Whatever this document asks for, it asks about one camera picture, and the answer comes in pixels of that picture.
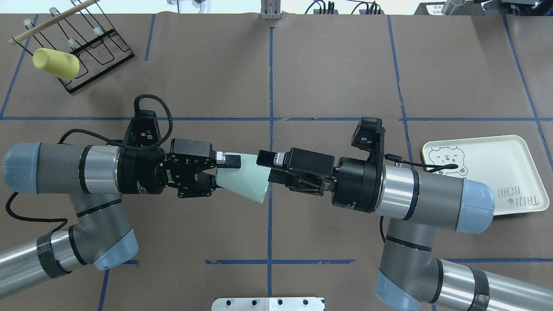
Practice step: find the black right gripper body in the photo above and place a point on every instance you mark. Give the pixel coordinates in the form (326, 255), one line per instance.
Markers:
(357, 183)

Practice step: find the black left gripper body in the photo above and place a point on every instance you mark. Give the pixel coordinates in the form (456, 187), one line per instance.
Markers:
(141, 172)

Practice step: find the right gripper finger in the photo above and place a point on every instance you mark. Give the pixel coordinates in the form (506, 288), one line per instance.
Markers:
(273, 160)
(280, 177)

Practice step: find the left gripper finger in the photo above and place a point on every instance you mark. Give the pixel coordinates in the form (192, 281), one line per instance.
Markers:
(210, 181)
(224, 160)

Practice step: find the pale green plastic cup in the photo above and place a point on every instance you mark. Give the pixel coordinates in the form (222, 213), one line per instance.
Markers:
(250, 181)

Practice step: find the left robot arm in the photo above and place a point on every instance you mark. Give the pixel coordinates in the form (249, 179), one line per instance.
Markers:
(95, 178)

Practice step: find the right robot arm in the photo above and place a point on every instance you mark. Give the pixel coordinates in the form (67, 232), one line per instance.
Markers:
(416, 203)

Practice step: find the yellow plastic cup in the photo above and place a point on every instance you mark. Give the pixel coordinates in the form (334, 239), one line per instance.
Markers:
(57, 63)

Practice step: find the cream bear print tray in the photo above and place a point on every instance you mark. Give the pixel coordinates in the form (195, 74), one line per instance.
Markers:
(504, 163)

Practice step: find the silver metal cup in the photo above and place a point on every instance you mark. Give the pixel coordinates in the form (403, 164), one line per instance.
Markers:
(452, 7)

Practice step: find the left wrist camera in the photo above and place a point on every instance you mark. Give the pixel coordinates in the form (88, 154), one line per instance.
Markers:
(143, 130)

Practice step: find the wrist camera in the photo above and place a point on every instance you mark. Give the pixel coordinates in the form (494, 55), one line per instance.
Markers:
(143, 130)
(369, 135)

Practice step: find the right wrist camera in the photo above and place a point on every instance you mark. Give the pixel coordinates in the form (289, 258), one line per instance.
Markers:
(369, 135)

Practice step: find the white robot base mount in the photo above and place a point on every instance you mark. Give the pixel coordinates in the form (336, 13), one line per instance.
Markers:
(269, 304)

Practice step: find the aluminium camera post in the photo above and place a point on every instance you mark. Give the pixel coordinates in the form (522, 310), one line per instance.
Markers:
(271, 10)

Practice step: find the black wire cup rack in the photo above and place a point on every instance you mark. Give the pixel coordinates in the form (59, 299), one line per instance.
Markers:
(84, 30)

